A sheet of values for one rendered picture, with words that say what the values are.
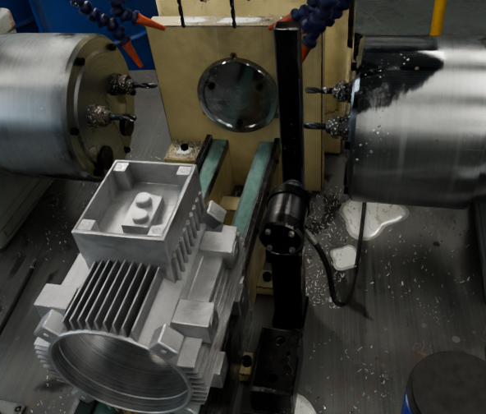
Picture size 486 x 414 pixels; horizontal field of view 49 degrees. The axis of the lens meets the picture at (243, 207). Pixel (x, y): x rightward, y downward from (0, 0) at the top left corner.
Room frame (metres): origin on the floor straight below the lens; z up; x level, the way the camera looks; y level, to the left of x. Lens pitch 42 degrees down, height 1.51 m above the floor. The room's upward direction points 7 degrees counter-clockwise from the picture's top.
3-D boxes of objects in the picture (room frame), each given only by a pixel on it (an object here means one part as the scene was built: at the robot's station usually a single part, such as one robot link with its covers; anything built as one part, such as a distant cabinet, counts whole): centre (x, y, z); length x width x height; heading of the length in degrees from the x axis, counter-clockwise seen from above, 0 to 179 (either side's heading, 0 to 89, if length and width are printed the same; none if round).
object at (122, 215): (0.44, 0.11, 1.11); 0.12 x 0.11 x 0.07; 163
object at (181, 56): (0.90, -0.03, 0.97); 0.30 x 0.11 x 0.34; 72
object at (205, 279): (0.40, 0.12, 1.02); 0.20 x 0.19 x 0.19; 163
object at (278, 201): (0.67, -0.14, 0.92); 0.45 x 0.13 x 0.24; 162
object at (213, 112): (0.84, -0.02, 1.02); 0.15 x 0.02 x 0.15; 72
